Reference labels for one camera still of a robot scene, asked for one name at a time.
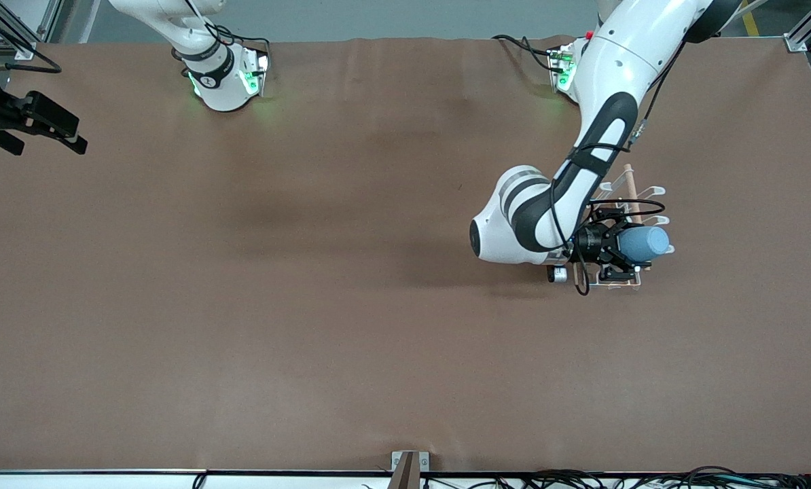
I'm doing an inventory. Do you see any brown table cover sheet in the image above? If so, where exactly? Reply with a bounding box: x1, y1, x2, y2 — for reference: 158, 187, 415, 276
0, 35, 811, 475

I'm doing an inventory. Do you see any black base cable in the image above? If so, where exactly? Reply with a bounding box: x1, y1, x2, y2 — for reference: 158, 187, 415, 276
202, 24, 272, 58
492, 34, 564, 73

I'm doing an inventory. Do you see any blue plastic cup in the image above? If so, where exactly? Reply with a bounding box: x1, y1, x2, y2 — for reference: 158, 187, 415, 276
618, 225, 671, 265

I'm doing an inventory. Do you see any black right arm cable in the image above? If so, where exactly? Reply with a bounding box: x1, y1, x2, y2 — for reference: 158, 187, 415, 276
0, 12, 62, 74

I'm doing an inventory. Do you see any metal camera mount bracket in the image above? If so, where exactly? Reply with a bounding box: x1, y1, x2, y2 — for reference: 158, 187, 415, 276
391, 451, 430, 489

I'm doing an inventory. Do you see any black cable bundle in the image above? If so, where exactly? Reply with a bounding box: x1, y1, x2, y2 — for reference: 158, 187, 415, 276
361, 466, 811, 489

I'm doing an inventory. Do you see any white wire cup holder rack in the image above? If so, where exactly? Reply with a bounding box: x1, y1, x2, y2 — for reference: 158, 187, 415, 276
574, 164, 675, 291

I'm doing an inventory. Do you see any white metal bar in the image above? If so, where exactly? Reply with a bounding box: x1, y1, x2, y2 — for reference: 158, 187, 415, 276
735, 0, 774, 21

